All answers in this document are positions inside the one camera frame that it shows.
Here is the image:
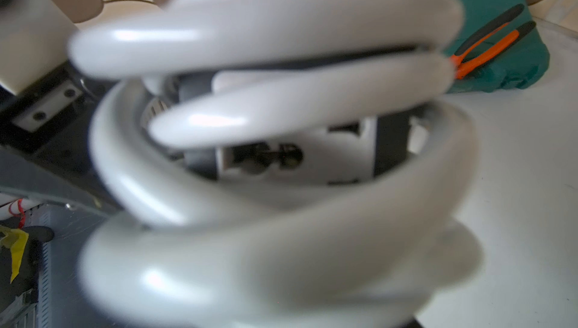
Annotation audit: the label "white power cord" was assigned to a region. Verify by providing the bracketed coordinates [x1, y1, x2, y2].
[67, 0, 483, 328]

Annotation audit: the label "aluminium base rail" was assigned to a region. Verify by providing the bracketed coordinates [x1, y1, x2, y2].
[26, 206, 124, 327]

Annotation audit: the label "black white power strip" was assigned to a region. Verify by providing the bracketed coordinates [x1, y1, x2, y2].
[171, 0, 430, 189]

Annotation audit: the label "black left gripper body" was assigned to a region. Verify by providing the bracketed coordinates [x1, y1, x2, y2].
[1, 63, 121, 215]

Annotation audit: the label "green plastic tool case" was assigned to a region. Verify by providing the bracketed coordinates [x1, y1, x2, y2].
[444, 0, 550, 93]

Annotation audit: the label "orange black pliers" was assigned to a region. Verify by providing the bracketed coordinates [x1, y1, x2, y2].
[449, 4, 537, 81]

